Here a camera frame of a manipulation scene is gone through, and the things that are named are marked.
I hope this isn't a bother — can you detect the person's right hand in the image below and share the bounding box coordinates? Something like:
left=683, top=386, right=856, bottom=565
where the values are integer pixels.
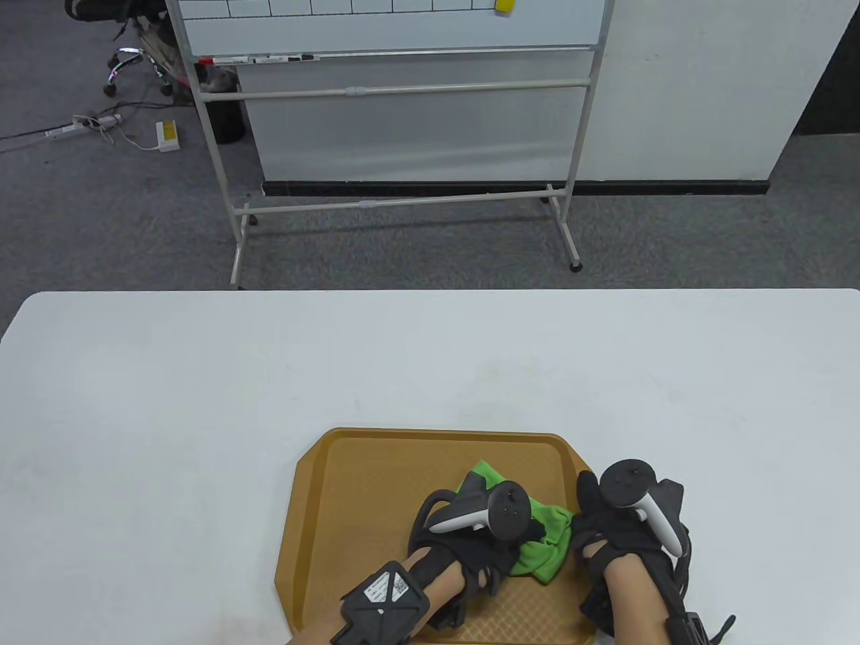
left=570, top=470, right=693, bottom=636

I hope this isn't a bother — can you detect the person's left hand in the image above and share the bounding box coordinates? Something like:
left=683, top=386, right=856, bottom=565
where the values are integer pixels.
left=408, top=472, right=547, bottom=630

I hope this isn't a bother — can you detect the green cloth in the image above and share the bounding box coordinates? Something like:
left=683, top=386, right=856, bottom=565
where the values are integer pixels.
left=457, top=460, right=576, bottom=583

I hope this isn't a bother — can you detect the person's left forearm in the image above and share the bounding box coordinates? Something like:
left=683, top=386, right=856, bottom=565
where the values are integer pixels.
left=282, top=546, right=466, bottom=645

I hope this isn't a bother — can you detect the person's right forearm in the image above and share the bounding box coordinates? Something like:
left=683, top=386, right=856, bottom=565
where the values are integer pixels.
left=583, top=552, right=674, bottom=645

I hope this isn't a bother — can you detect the white and black left controller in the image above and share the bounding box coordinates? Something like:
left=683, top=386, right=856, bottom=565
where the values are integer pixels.
left=428, top=482, right=533, bottom=540

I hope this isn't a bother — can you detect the white and black controller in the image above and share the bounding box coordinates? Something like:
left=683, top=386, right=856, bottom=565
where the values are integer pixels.
left=597, top=459, right=687, bottom=558
left=428, top=482, right=533, bottom=540

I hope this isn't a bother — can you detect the white and black right controller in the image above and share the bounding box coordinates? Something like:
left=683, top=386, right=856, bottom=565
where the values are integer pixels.
left=597, top=459, right=687, bottom=558

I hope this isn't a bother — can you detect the brown plastic tray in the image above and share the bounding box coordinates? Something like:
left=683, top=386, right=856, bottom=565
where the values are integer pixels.
left=274, top=427, right=607, bottom=645

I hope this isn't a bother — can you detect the black left wrist tracker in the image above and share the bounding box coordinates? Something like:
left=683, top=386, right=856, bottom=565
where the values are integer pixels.
left=338, top=561, right=431, bottom=645

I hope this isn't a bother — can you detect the whiteboard on rolling stand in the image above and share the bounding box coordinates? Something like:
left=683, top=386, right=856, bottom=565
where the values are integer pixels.
left=163, top=0, right=615, bottom=290

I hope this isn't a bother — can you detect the black waste bin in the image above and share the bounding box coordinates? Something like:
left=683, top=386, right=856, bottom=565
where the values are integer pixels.
left=204, top=86, right=247, bottom=144

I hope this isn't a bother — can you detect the white power strip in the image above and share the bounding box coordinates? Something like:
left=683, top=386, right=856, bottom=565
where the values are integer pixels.
left=44, top=114, right=124, bottom=140

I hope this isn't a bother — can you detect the black office chair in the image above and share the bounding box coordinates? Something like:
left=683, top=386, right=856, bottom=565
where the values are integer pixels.
left=65, top=0, right=181, bottom=99

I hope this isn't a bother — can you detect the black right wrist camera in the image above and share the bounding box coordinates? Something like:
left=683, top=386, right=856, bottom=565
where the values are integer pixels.
left=662, top=607, right=737, bottom=645

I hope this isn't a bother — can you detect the black floor cable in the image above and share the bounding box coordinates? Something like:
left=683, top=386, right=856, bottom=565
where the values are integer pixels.
left=0, top=99, right=197, bottom=154

